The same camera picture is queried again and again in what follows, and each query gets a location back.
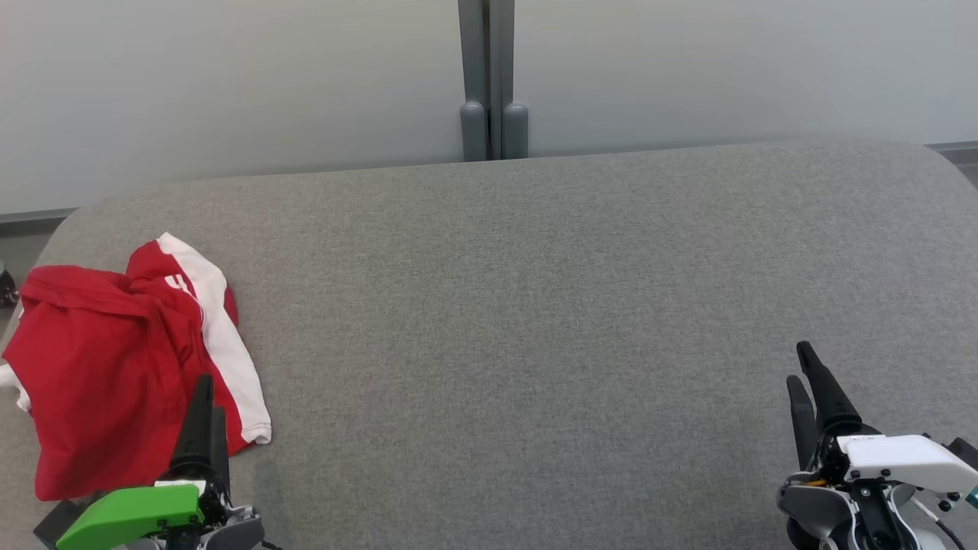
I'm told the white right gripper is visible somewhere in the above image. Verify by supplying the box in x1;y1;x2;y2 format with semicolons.
787;341;978;497

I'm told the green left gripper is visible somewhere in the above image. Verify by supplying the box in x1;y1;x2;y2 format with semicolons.
55;374;234;550

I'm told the red Bulls jersey top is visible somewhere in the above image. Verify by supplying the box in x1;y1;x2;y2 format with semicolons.
0;264;211;503

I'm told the grey fabric sofa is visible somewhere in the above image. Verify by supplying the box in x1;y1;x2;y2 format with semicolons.
0;137;978;550

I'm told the grey rounded post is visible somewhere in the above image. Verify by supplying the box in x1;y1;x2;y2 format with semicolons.
460;102;488;162
502;103;529;160

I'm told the grey vertical door frame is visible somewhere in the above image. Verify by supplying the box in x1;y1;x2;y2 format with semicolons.
457;0;516;161

